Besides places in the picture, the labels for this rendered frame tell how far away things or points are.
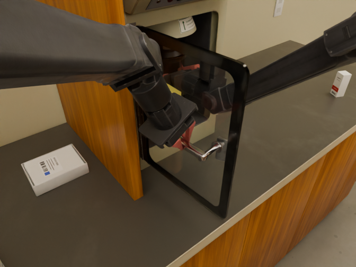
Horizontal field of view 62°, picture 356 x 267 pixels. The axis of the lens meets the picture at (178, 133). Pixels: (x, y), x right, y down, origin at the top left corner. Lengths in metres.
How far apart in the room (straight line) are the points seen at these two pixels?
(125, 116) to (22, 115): 0.58
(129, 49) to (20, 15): 0.17
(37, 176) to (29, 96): 0.33
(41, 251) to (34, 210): 0.14
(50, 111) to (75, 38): 0.95
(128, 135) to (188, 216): 0.27
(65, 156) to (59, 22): 0.75
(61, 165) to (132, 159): 0.28
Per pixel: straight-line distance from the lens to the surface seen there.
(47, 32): 0.23
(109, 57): 0.31
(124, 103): 0.65
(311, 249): 2.01
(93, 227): 0.82
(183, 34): 0.82
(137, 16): 0.71
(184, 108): 0.54
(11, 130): 1.19
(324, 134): 1.19
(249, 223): 1.04
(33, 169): 0.97
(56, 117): 1.22
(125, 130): 0.68
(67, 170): 0.93
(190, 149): 0.59
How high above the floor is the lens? 1.59
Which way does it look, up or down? 37 degrees down
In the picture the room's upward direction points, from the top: straight up
